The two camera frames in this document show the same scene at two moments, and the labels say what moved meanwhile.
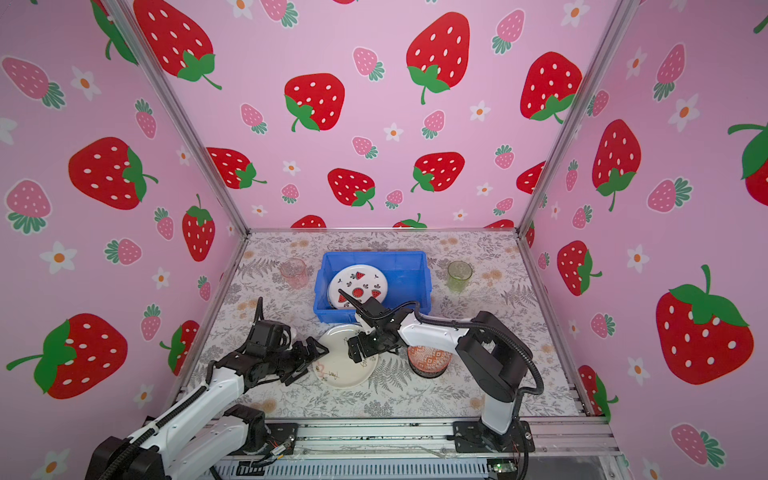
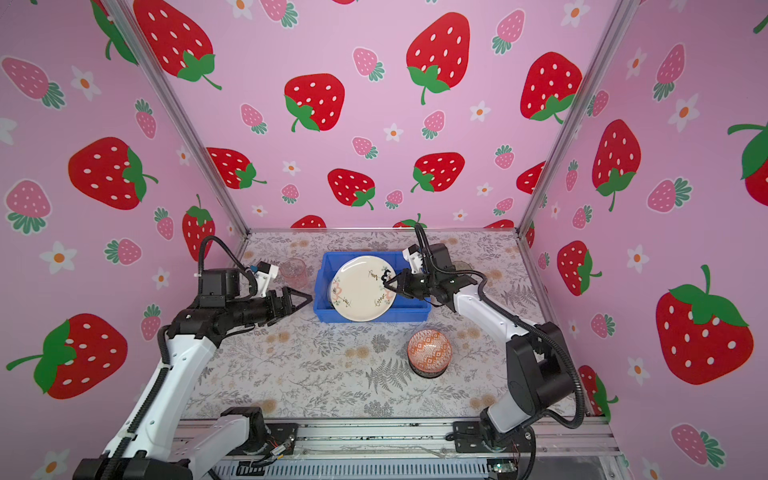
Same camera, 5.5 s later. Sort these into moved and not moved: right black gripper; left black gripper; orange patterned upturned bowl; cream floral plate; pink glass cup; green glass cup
Moved: cream floral plate; right black gripper; left black gripper
Not moved: green glass cup; orange patterned upturned bowl; pink glass cup
